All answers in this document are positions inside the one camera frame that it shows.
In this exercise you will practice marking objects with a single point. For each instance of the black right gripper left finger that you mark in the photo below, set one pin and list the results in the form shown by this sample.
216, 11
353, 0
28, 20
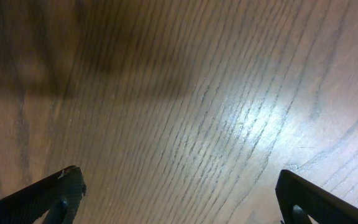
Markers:
57, 196

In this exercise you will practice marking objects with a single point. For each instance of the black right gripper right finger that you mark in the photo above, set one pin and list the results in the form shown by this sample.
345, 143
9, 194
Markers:
300, 201

